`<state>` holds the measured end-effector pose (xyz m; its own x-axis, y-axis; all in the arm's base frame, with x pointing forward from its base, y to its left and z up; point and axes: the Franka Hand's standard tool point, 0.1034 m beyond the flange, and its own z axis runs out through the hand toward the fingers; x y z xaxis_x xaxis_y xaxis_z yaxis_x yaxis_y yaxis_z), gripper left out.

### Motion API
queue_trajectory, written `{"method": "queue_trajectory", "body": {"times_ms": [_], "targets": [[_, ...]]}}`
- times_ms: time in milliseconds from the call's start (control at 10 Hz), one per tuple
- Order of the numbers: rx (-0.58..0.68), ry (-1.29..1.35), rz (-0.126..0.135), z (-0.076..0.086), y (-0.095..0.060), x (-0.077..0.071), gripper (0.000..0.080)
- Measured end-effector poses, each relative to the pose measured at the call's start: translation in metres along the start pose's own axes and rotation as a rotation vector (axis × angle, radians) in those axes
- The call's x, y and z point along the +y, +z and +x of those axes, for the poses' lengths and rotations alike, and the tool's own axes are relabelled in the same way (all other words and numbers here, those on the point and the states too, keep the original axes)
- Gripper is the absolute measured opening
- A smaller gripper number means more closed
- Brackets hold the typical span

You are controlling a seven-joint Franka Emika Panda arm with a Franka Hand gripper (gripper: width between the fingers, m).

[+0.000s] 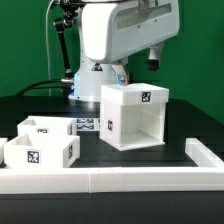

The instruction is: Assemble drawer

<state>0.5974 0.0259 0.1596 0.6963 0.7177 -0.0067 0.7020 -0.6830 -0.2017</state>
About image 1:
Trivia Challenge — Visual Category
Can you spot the grey hanging cable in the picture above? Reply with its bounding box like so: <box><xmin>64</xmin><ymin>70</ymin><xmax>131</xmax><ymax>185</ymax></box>
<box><xmin>45</xmin><ymin>0</ymin><xmax>55</xmax><ymax>81</ymax></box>

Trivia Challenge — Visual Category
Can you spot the white drawer box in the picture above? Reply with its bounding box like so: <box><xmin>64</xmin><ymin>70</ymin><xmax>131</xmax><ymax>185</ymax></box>
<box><xmin>17</xmin><ymin>116</ymin><xmax>77</xmax><ymax>135</ymax></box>
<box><xmin>4</xmin><ymin>134</ymin><xmax>80</xmax><ymax>169</ymax></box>

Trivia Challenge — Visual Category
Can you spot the marker tag sheet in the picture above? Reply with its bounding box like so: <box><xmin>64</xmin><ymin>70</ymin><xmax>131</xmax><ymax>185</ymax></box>
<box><xmin>77</xmin><ymin>118</ymin><xmax>100</xmax><ymax>131</ymax></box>

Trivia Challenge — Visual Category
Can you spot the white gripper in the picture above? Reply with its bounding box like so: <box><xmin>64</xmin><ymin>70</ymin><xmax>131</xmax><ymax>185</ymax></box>
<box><xmin>82</xmin><ymin>0</ymin><xmax>180</xmax><ymax>85</ymax></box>

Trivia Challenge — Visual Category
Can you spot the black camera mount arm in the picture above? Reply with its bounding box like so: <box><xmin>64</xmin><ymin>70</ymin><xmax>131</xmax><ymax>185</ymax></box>
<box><xmin>53</xmin><ymin>0</ymin><xmax>83</xmax><ymax>78</ymax></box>

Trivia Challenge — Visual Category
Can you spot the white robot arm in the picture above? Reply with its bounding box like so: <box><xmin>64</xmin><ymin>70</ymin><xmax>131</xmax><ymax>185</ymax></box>
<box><xmin>73</xmin><ymin>0</ymin><xmax>180</xmax><ymax>102</ymax></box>

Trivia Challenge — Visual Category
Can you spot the white front drawer box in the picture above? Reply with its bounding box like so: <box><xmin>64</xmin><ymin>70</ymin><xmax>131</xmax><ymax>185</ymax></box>
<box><xmin>4</xmin><ymin>134</ymin><xmax>80</xmax><ymax>169</ymax></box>

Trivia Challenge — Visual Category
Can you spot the white front fence wall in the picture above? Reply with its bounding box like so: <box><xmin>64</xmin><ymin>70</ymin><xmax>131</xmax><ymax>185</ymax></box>
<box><xmin>0</xmin><ymin>167</ymin><xmax>224</xmax><ymax>194</ymax></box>

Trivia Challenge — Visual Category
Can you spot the black cable bundle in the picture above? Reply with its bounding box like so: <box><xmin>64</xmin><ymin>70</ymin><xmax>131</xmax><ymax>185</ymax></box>
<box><xmin>15</xmin><ymin>78</ymin><xmax>75</xmax><ymax>98</ymax></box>

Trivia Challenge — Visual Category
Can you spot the white fence wall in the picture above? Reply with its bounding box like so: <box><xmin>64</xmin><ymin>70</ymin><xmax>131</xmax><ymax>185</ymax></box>
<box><xmin>0</xmin><ymin>167</ymin><xmax>224</xmax><ymax>194</ymax></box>
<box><xmin>0</xmin><ymin>138</ymin><xmax>8</xmax><ymax>165</ymax></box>
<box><xmin>185</xmin><ymin>138</ymin><xmax>224</xmax><ymax>168</ymax></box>

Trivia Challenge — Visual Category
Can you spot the white right fence wall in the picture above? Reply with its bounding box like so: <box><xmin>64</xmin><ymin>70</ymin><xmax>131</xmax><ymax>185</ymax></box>
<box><xmin>185</xmin><ymin>138</ymin><xmax>224</xmax><ymax>168</ymax></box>

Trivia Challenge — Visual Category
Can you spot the white left fence wall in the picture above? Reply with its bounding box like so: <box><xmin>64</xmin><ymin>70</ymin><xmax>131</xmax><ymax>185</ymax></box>
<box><xmin>0</xmin><ymin>138</ymin><xmax>8</xmax><ymax>165</ymax></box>

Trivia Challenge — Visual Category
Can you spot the white drawer cabinet frame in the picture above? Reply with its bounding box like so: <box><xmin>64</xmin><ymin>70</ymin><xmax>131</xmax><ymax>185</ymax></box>
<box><xmin>100</xmin><ymin>83</ymin><xmax>169</xmax><ymax>151</ymax></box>

